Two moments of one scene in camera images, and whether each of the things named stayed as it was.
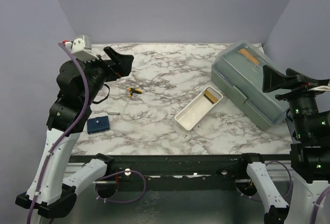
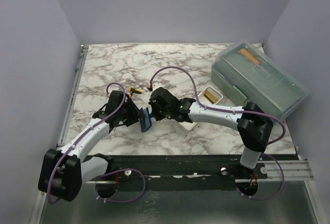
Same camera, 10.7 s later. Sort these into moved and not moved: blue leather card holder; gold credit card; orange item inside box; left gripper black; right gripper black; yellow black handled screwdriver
Moved: left gripper black; right gripper black; blue leather card holder
Not moved: gold credit card; yellow black handled screwdriver; orange item inside box
